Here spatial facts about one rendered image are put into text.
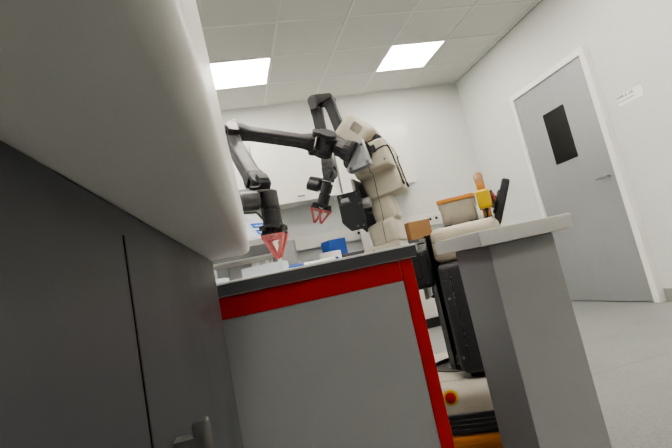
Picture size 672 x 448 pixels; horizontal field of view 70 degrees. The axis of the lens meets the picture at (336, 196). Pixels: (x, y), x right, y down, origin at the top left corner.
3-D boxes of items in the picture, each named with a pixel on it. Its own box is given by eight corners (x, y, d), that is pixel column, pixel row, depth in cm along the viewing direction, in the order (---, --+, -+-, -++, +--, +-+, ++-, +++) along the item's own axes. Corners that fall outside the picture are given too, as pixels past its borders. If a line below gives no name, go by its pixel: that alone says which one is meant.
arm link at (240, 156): (237, 121, 179) (233, 148, 184) (222, 121, 177) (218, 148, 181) (273, 176, 147) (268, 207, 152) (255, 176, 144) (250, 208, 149)
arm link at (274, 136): (223, 113, 185) (220, 137, 190) (222, 126, 173) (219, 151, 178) (335, 130, 197) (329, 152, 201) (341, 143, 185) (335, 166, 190)
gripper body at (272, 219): (259, 233, 138) (255, 208, 139) (268, 235, 148) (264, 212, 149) (281, 228, 138) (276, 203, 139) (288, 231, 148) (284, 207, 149)
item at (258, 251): (272, 258, 184) (269, 243, 185) (274, 254, 159) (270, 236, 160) (164, 280, 177) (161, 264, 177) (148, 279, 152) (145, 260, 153)
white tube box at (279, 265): (290, 272, 146) (287, 260, 147) (285, 273, 138) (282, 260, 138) (250, 281, 147) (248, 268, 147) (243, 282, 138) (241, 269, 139)
